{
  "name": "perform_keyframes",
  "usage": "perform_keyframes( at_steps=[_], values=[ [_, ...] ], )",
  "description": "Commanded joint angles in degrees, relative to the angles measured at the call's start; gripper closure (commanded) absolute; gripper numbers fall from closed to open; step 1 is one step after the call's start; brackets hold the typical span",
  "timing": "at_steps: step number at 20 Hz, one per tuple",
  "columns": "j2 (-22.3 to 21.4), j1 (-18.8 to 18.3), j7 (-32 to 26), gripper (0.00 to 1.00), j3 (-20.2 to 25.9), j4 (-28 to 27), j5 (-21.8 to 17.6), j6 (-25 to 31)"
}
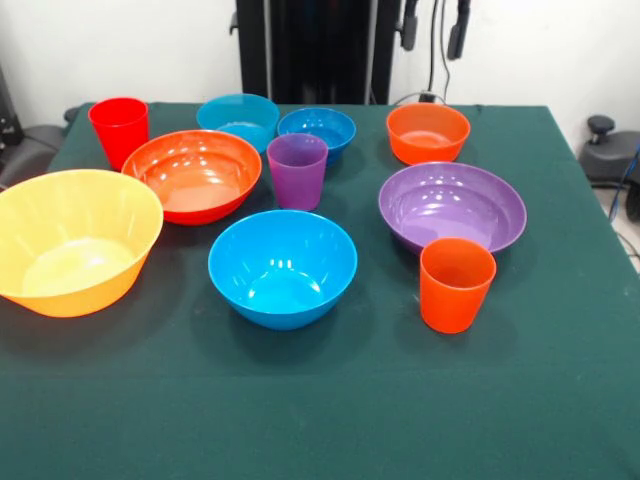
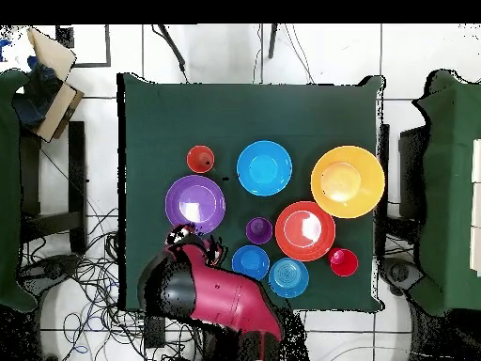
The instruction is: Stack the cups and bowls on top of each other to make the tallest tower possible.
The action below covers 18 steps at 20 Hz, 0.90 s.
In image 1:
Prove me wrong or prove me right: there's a teal bowl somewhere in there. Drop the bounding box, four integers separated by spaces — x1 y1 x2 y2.
195 93 281 155

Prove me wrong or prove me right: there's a wide purple bowl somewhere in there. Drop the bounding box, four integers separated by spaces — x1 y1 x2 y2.
377 161 528 257

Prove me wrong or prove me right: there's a red cup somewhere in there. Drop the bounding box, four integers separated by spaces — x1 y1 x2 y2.
87 97 150 173

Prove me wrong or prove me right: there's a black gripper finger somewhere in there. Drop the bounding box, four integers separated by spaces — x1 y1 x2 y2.
401 0 420 52
446 0 472 60

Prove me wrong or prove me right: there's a dark green tablecloth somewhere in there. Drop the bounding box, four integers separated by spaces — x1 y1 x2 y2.
0 102 640 480

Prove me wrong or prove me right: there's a purple cup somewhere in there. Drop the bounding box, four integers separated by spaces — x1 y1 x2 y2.
266 132 330 211

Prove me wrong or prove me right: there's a blue cable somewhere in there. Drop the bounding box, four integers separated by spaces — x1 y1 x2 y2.
606 142 640 224

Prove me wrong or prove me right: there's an orange cup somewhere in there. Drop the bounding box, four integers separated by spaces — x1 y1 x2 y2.
419 237 498 335

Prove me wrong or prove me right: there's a yellow bowl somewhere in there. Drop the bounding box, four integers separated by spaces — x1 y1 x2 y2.
0 168 165 319

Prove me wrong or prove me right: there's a wide orange bowl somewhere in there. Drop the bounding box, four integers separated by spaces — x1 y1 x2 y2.
121 129 263 227

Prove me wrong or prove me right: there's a large blue bowl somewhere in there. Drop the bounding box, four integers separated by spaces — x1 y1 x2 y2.
207 209 359 332

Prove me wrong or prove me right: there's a black wall cable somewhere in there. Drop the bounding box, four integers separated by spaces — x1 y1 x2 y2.
394 0 454 106

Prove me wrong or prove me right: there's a black equipment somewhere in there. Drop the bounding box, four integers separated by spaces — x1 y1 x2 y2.
0 64 24 147

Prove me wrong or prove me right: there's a small dark blue bowl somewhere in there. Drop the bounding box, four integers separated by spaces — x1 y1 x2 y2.
276 106 357 169

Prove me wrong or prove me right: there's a small orange bowl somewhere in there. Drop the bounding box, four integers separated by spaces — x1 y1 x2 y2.
385 102 472 166

